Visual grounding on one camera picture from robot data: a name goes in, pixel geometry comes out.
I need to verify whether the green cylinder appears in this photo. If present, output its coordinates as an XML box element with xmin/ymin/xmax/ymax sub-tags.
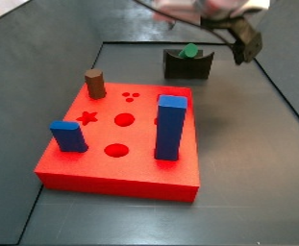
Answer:
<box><xmin>179</xmin><ymin>43</ymin><xmax>198</xmax><ymax>59</ymax></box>

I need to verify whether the brown hexagonal peg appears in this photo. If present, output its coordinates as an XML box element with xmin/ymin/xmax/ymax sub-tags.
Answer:
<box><xmin>85</xmin><ymin>69</ymin><xmax>107</xmax><ymax>99</ymax></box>

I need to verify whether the tall blue rectangular block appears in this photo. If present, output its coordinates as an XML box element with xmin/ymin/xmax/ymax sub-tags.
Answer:
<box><xmin>155</xmin><ymin>94</ymin><xmax>187</xmax><ymax>160</ymax></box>

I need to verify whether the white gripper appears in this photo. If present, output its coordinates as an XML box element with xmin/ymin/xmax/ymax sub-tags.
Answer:
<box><xmin>151</xmin><ymin>0</ymin><xmax>270</xmax><ymax>23</ymax></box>

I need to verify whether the black curved cradle stand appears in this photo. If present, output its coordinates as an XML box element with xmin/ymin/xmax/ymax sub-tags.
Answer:
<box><xmin>163</xmin><ymin>49</ymin><xmax>216</xmax><ymax>80</ymax></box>

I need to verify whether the red shape sorter board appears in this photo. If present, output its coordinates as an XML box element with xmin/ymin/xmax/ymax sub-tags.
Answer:
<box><xmin>35</xmin><ymin>83</ymin><xmax>201</xmax><ymax>202</ymax></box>

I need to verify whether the black cable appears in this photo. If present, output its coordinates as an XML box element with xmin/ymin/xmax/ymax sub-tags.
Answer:
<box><xmin>131</xmin><ymin>0</ymin><xmax>237</xmax><ymax>49</ymax></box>

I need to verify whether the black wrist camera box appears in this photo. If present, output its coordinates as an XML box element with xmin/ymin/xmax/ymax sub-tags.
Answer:
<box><xmin>201</xmin><ymin>17</ymin><xmax>262</xmax><ymax>65</ymax></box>

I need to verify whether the short blue rounded block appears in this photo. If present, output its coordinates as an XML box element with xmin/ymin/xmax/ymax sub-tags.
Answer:
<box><xmin>50</xmin><ymin>121</ymin><xmax>89</xmax><ymax>153</ymax></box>

